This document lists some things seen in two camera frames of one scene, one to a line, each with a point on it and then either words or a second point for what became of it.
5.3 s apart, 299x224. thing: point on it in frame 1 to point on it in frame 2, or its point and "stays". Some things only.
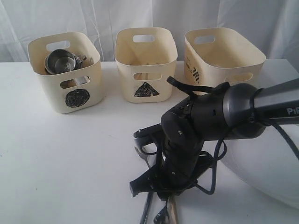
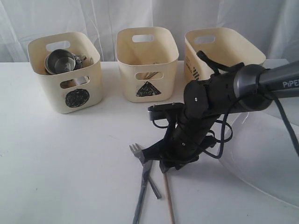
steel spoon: x=172 y=210 to x=152 y=75
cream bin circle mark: x=75 y=90 stays
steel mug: x=63 y=61 stays
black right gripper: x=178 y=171 to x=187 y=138
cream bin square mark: x=216 y=56 stays
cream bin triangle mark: x=146 y=57 stays
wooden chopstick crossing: x=141 y=76 to x=151 y=74
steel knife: x=150 y=197 to x=146 y=168
